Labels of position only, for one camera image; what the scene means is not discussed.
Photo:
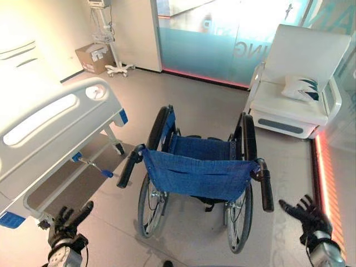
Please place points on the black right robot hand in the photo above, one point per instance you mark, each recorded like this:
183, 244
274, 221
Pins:
308, 215

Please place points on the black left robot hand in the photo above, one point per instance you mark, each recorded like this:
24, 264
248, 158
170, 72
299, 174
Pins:
65, 219

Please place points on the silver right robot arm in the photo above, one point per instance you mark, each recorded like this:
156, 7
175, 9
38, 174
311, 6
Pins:
324, 249

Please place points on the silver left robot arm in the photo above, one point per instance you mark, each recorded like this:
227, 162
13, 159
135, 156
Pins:
66, 251

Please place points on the white hospital bed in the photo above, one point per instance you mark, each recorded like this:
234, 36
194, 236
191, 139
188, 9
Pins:
53, 133

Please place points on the blue fabric wheelchair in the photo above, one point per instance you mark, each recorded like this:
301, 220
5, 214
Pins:
198, 169

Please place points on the red floor light strip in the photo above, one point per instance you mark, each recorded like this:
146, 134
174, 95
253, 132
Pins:
326, 178

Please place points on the white armchair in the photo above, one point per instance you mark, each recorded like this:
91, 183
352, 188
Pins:
297, 91

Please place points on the white pillow with teal print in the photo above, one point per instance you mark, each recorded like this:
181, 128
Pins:
301, 86

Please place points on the brown cardboard box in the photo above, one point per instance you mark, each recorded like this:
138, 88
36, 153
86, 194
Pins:
94, 57

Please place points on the white rolling monitor stand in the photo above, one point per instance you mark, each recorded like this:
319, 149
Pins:
109, 36

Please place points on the frosted glass partition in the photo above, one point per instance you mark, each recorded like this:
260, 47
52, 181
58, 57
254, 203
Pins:
219, 39

